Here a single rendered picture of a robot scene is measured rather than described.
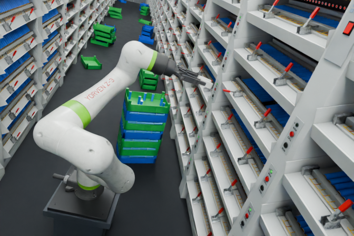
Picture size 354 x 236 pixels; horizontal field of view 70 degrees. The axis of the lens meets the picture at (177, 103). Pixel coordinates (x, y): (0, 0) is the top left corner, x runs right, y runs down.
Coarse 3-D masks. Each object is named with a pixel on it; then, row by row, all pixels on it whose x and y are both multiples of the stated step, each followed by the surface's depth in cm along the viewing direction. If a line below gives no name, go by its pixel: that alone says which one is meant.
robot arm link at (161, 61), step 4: (156, 56) 107; (160, 56) 107; (164, 56) 109; (156, 60) 106; (160, 60) 107; (164, 60) 108; (168, 60) 111; (156, 64) 107; (160, 64) 107; (164, 64) 108; (152, 68) 108; (156, 68) 108; (160, 68) 108; (164, 68) 108; (152, 72) 111; (156, 72) 109; (160, 72) 109
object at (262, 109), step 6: (240, 84) 130; (246, 90) 123; (252, 96) 118; (258, 102) 113; (258, 108) 112; (264, 108) 108; (270, 114) 104; (264, 120) 103; (270, 120) 101; (276, 120) 100; (276, 126) 97
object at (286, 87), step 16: (240, 48) 130; (256, 48) 113; (272, 48) 121; (288, 48) 114; (256, 64) 111; (272, 64) 106; (288, 64) 103; (304, 64) 100; (256, 80) 107; (272, 80) 96; (288, 80) 95; (304, 80) 89; (272, 96) 93; (288, 96) 84; (288, 112) 83
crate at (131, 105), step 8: (128, 88) 186; (128, 96) 191; (136, 96) 193; (160, 96) 199; (128, 104) 172; (136, 104) 174; (144, 104) 187; (152, 104) 190; (168, 104) 181; (152, 112) 181; (160, 112) 182; (168, 112) 184
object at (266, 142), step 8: (232, 72) 137; (240, 72) 138; (224, 80) 139; (232, 80) 138; (224, 88) 136; (232, 88) 131; (232, 96) 124; (232, 104) 125; (240, 104) 117; (248, 104) 116; (240, 112) 114; (248, 112) 111; (248, 120) 105; (256, 120) 105; (248, 128) 106; (264, 128) 100; (272, 128) 99; (256, 136) 98; (264, 136) 95; (272, 136) 95; (264, 144) 92; (272, 144) 85; (264, 152) 92
